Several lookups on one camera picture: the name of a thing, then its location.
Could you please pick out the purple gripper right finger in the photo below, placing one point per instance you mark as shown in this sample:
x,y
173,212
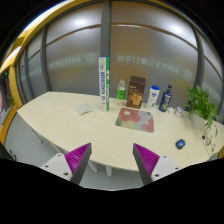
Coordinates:
x,y
151,166

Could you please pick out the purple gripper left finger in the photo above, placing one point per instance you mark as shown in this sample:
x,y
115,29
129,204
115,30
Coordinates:
x,y
70,166

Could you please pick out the black blue computer mouse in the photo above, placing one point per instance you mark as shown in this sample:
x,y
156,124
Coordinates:
x,y
180,144

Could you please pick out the floral mouse pad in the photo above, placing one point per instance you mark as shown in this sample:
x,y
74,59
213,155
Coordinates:
x,y
135,119

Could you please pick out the small white jar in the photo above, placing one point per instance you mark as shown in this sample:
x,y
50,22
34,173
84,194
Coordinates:
x,y
178,112

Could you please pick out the dark blue bottle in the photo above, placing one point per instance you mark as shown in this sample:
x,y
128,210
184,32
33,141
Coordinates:
x,y
166,98

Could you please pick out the white lotion bottle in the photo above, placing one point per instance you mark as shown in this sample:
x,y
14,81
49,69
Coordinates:
x,y
153,95

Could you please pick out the green potted plant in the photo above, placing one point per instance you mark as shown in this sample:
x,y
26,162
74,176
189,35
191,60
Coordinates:
x,y
202,113

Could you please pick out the clear green label bottle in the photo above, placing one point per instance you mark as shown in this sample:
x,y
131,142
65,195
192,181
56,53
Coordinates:
x,y
121,92

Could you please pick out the brown paper box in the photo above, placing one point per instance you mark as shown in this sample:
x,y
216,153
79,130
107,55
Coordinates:
x,y
136,92

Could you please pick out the tall white green tube box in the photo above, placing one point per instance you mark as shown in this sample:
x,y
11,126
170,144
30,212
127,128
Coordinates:
x,y
104,82

